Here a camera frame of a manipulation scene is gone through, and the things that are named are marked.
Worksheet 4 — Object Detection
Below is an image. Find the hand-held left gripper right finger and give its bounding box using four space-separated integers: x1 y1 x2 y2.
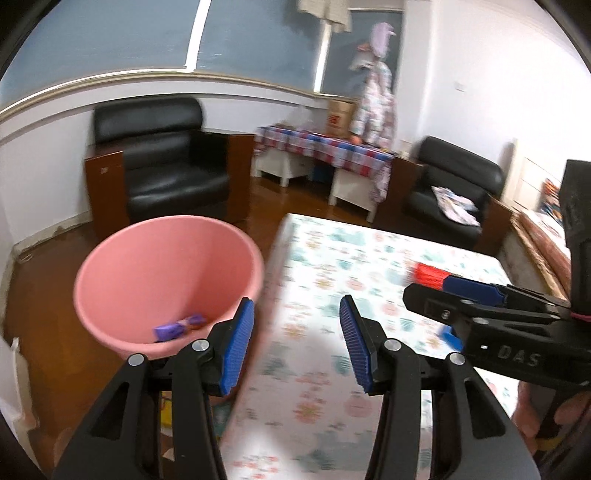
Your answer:
340 295 541 480

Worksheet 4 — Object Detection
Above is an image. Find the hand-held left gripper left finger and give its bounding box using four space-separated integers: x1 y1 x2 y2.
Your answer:
53 298 256 480

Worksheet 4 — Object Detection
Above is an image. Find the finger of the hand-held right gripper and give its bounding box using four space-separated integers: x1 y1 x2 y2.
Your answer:
403 283 571 330
443 275 571 309

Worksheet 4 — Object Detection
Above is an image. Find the red wrapper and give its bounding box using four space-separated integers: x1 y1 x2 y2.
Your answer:
413 263 451 284

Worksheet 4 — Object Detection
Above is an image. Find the pink plastic bucket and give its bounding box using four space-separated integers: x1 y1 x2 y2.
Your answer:
74 215 266 363

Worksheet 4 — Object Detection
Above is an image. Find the person's right hand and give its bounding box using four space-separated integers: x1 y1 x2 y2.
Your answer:
510 382 591 457

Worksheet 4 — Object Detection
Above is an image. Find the floral printed tablecloth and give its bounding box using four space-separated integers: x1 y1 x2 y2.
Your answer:
219 213 520 480

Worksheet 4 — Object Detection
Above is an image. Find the patterned cloth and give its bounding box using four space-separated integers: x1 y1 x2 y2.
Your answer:
431 186 481 227

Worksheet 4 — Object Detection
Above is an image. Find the colourful striped pillow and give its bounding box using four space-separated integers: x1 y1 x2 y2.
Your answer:
540 178 566 217

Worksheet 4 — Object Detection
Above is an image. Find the black leather armchair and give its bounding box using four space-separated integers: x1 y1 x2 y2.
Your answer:
84 97 256 241
392 136 513 257

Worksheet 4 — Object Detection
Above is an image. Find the white headboard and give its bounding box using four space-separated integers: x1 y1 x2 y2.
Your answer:
510 138 566 213

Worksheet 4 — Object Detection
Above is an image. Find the white cabinet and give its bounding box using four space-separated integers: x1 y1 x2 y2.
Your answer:
256 150 312 186
329 166 382 223

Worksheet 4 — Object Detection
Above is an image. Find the checkered tablecloth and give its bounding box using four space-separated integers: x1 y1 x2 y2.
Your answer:
254 124 395 204

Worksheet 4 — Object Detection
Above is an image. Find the hanging floral jacket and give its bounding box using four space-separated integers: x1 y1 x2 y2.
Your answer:
348 22 399 148

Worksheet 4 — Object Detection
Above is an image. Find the cardboard box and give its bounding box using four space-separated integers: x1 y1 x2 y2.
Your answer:
327 99 356 138

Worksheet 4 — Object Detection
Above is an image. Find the clear plastic bag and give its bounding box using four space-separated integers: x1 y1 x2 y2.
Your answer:
295 105 317 133

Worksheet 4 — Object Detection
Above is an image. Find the white plastic bag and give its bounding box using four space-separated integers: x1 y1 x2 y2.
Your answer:
0 337 29 428

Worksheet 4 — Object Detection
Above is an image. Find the hanging beige cloth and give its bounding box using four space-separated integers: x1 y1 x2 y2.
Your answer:
298 0 354 33

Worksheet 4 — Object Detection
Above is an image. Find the dark window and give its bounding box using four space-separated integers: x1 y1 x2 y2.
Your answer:
0 0 407 100

